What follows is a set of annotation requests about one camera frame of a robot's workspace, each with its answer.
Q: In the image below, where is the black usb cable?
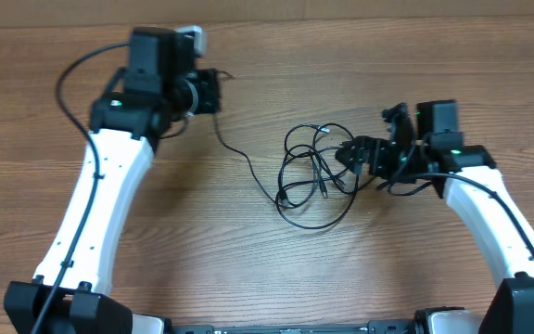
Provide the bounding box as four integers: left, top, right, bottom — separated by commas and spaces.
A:
211, 69, 379, 231

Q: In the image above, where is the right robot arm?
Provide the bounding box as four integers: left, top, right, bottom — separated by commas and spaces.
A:
336, 100, 534, 333

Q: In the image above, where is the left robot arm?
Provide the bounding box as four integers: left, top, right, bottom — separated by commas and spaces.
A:
4, 25, 221, 333

